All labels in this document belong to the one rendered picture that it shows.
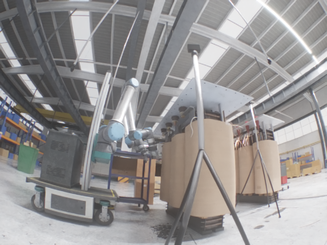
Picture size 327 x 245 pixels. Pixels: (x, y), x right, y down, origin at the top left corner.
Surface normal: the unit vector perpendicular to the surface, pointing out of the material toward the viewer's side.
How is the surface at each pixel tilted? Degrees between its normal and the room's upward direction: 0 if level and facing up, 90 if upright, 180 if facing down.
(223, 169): 90
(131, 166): 90
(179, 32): 180
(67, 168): 90
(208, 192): 90
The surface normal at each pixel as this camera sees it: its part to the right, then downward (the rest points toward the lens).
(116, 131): 0.71, -0.15
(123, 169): 0.33, -0.34
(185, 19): -0.05, 0.92
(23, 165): 0.55, -0.23
